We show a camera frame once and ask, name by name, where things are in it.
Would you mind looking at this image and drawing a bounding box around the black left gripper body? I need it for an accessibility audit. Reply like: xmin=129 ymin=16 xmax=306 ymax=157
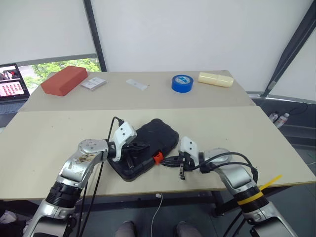
xmin=120 ymin=141 xmax=139 ymax=161

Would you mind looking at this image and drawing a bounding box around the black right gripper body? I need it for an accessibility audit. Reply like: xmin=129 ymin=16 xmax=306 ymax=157
xmin=178 ymin=151 xmax=196 ymax=173

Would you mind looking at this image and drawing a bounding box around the black plastic tool case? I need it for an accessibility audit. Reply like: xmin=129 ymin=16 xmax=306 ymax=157
xmin=106 ymin=118 xmax=180 ymax=183

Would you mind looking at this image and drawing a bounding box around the dark grey rounded shape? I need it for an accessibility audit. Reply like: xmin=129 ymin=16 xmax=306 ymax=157
xmin=175 ymin=221 xmax=196 ymax=237
xmin=115 ymin=220 xmax=138 ymax=237

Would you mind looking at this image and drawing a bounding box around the flat white plastic piece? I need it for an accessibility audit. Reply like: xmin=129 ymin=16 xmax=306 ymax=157
xmin=126 ymin=79 xmax=150 ymax=92

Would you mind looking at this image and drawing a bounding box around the blue tape roll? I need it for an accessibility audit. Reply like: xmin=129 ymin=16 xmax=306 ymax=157
xmin=171 ymin=74 xmax=194 ymax=94

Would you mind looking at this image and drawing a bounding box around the yellow zip tie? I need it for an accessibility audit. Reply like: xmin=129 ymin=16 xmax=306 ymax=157
xmin=236 ymin=174 xmax=283 ymax=206

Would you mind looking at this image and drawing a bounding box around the pale yellow foam block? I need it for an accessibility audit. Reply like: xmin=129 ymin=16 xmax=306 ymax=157
xmin=197 ymin=71 xmax=235 ymax=88

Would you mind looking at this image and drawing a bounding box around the red orange foam brick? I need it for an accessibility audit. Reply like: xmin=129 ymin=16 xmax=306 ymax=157
xmin=40 ymin=66 xmax=88 ymax=97

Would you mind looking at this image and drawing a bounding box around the open laptop computer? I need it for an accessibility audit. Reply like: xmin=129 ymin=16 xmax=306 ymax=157
xmin=0 ymin=63 xmax=31 ymax=116

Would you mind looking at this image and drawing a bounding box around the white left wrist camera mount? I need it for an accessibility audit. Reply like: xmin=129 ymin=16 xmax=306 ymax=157
xmin=112 ymin=120 xmax=138 ymax=162

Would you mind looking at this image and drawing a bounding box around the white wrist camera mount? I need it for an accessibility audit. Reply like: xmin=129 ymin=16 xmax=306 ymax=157
xmin=112 ymin=120 xmax=138 ymax=162
xmin=178 ymin=135 xmax=200 ymax=166

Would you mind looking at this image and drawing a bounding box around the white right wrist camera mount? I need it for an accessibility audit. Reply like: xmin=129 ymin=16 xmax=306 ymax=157
xmin=178 ymin=135 xmax=200 ymax=166

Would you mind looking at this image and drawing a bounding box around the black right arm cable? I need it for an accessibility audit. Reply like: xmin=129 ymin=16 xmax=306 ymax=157
xmin=192 ymin=151 xmax=259 ymax=185

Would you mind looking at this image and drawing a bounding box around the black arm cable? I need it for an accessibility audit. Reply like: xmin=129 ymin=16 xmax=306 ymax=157
xmin=192 ymin=151 xmax=259 ymax=185
xmin=74 ymin=116 xmax=124 ymax=237

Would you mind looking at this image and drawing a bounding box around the black table frame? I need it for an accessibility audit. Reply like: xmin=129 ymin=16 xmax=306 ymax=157
xmin=75 ymin=185 xmax=296 ymax=218

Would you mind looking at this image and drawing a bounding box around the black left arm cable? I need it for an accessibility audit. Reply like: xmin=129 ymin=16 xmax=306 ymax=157
xmin=74 ymin=116 xmax=124 ymax=237

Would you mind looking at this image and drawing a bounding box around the white charging cable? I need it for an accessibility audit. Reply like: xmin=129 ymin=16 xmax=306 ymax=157
xmin=151 ymin=193 xmax=164 ymax=232

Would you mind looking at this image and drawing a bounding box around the black window frame post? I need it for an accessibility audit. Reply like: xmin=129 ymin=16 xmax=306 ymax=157
xmin=82 ymin=0 xmax=108 ymax=73

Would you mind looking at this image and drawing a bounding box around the thin black floor cable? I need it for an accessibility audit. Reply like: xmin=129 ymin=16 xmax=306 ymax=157
xmin=288 ymin=102 xmax=310 ymax=117

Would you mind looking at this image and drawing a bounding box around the black diagonal frame beam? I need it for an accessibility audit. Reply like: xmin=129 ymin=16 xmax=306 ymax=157
xmin=262 ymin=0 xmax=316 ymax=100

